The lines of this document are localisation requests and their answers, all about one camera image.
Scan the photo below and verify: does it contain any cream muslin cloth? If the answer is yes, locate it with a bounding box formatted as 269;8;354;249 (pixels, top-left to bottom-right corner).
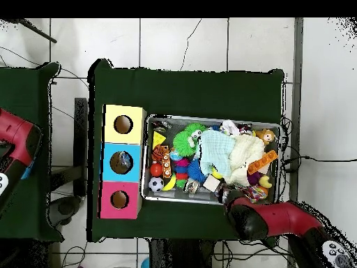
228;133;266;188

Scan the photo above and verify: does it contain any mint green muslin cloth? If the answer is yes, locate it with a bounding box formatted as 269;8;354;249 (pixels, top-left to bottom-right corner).
199;129;236;179

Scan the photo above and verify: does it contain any black cable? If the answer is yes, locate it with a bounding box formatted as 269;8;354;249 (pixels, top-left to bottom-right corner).
280;155;357;170

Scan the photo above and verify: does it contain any large green spiky ball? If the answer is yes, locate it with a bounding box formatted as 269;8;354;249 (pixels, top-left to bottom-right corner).
172;131;199;158

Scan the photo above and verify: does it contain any small green spiky ball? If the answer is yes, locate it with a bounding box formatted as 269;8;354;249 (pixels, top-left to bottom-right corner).
188;122;206;137

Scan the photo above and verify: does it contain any green cloth side table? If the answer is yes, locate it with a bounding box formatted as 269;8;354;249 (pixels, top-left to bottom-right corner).
0;62;61;241

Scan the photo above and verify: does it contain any small soccer ball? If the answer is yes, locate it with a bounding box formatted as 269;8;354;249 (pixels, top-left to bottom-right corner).
149;177;165;193

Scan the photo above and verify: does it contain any small brown plush doll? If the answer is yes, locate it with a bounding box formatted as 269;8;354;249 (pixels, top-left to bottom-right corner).
255;128;278;146

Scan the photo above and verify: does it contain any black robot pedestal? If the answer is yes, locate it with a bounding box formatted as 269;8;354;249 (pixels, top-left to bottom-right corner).
147;239;224;268

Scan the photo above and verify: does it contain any small red ball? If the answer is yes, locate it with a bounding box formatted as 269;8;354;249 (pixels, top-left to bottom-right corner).
149;163;164;178

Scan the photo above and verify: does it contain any orange plastic toy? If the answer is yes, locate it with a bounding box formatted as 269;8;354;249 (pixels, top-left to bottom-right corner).
248;149;279;176

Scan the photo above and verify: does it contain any wooden box with three holes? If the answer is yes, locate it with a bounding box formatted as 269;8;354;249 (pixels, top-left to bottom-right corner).
99;103;147;221

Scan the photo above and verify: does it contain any shallow clear mesh bin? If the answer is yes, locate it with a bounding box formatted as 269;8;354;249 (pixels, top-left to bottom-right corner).
143;115;282;209

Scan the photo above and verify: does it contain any yellow cheese wedge toy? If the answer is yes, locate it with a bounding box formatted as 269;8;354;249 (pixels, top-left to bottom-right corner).
153;130;167;149

